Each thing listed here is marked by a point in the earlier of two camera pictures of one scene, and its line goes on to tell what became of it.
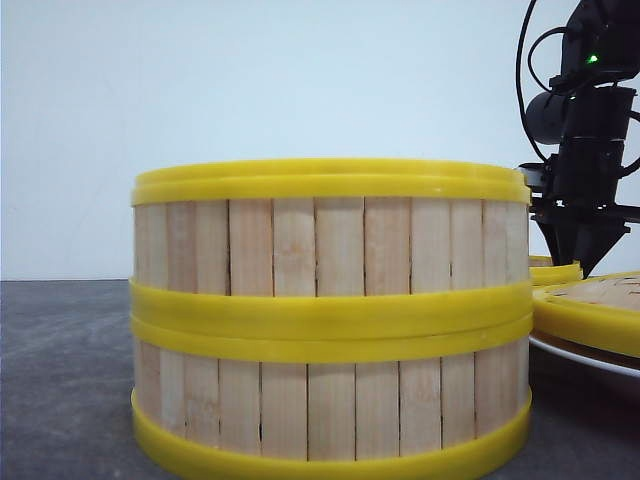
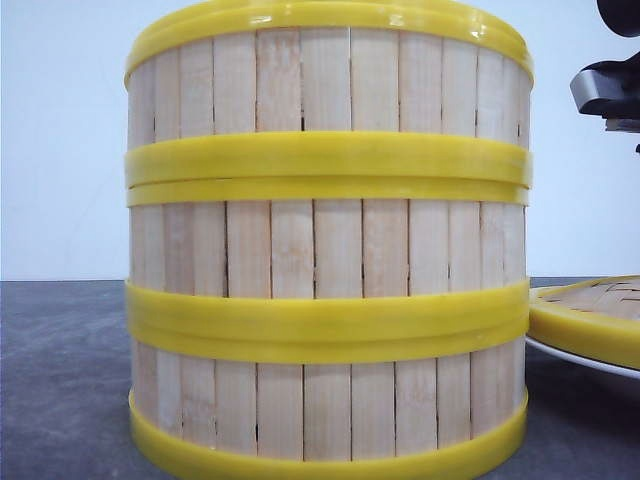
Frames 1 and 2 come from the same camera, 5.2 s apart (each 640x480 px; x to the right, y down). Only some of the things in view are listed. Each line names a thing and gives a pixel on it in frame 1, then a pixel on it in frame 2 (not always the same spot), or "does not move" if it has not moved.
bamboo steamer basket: x=543 y=272 → x=329 y=94
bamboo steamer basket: x=236 y=402 does not move
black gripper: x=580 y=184 → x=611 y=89
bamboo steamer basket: x=331 y=248 does not move
